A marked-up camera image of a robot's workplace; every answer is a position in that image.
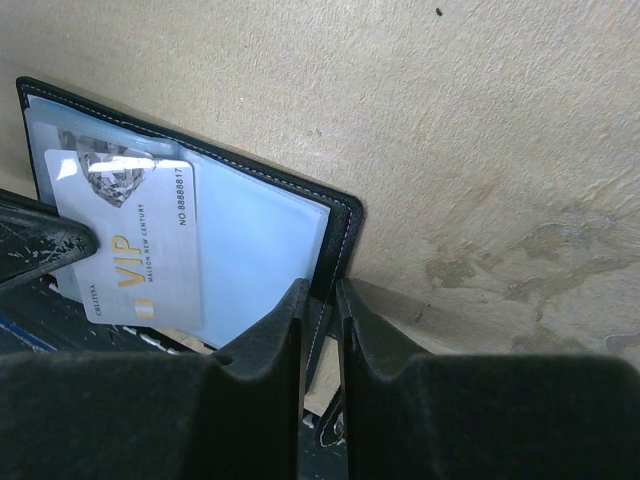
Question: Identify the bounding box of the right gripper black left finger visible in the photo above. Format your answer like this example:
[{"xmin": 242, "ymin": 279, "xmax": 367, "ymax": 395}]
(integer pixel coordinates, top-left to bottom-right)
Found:
[{"xmin": 1, "ymin": 279, "xmax": 308, "ymax": 479}]

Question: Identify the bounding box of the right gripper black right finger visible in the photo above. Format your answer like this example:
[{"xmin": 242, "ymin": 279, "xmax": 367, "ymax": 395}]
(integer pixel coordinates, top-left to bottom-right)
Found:
[{"xmin": 336, "ymin": 281, "xmax": 639, "ymax": 479}]

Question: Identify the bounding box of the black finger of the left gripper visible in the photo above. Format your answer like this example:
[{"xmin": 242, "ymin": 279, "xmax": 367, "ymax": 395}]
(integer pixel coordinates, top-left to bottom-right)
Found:
[{"xmin": 1, "ymin": 189, "xmax": 99, "ymax": 293}]

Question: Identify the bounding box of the credit card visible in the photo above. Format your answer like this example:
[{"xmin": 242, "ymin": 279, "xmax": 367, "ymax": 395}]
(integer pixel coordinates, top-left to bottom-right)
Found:
[{"xmin": 43, "ymin": 128, "xmax": 153, "ymax": 159}]

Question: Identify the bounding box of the black leather card holder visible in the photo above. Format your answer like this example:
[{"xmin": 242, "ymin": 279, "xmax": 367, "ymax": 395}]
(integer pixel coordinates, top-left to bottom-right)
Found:
[{"xmin": 16, "ymin": 77, "xmax": 363, "ymax": 387}]

